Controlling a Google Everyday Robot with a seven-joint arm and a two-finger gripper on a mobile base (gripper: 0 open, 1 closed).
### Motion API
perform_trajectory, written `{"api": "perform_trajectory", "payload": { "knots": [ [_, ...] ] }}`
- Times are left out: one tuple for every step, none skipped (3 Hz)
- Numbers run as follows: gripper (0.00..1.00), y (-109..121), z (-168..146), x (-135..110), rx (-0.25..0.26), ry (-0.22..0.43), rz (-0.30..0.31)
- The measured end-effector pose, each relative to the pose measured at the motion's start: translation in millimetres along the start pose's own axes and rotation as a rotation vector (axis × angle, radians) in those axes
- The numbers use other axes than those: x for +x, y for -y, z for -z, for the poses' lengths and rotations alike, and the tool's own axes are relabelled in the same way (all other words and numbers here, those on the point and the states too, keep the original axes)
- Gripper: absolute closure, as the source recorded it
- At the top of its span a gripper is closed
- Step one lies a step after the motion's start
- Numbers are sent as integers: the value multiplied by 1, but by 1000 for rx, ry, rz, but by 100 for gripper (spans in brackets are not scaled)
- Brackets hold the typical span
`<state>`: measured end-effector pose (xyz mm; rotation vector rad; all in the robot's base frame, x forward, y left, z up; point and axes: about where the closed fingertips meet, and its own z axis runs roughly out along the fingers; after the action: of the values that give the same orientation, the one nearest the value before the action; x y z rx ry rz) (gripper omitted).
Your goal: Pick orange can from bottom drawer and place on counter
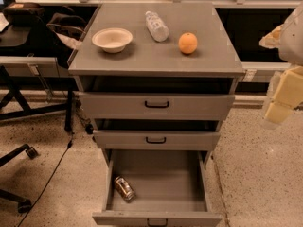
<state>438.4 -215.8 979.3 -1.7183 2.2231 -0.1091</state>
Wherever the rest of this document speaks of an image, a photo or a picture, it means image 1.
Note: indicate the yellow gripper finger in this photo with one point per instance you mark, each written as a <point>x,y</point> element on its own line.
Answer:
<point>287,95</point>
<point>272,39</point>

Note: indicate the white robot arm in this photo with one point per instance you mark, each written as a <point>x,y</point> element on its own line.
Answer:
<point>290,50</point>

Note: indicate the grey drawer cabinet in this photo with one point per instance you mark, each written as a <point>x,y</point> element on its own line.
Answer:
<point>146,66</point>

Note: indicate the grey bottom drawer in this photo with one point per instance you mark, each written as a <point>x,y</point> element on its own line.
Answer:
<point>169,187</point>

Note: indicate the grey drawer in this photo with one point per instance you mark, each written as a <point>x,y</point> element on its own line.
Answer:
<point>157,140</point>
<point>156,106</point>
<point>169,187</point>

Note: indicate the grey middle drawer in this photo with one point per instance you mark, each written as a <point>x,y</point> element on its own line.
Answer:
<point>157,140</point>

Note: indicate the grey top drawer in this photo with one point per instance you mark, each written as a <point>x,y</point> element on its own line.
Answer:
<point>156,106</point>

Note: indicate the orange fruit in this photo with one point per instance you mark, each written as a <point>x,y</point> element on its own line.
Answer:
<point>188,43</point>

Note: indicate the clear plastic water bottle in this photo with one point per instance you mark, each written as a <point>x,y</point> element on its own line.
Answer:
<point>155,25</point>

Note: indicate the white paper bowl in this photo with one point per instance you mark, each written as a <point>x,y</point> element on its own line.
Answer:
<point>112,40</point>

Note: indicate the black box on desk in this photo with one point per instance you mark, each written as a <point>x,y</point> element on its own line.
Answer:
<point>23,14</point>

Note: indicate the dark bag with strap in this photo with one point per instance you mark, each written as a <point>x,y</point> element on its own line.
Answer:
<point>66,32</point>

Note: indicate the black desk frame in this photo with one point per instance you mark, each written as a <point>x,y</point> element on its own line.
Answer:
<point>14,92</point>

